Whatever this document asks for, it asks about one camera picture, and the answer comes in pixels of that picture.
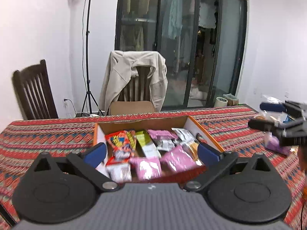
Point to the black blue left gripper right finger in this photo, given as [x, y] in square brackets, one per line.
[235, 189]

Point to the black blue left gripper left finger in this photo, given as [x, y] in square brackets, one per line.
[60, 189]

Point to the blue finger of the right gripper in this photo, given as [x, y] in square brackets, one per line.
[272, 107]

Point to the pink snack packet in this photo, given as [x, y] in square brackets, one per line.
[178, 160]

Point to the clear plastic bag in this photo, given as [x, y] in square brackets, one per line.
[273, 116]

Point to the purple tissue pack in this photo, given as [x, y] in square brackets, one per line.
[272, 143]

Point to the colourful patterned tablecloth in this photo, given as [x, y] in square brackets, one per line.
[22, 141]

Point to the colourful red snack bag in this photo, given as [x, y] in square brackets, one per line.
[123, 144]

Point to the white cracker packet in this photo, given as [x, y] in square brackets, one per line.
[188, 143]

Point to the orange cardboard snack box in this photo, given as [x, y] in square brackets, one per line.
[187, 122]

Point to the green white snack bar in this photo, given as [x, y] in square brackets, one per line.
[147, 145]

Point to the studio light on stand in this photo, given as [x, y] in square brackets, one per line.
[90, 105]

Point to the black framed glass door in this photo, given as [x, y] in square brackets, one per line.
[202, 42]

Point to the dark wooden chair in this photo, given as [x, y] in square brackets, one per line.
[32, 87]

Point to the chair with beige jacket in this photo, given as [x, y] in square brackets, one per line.
[137, 89]

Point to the beige jacket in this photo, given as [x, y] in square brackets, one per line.
[122, 66]

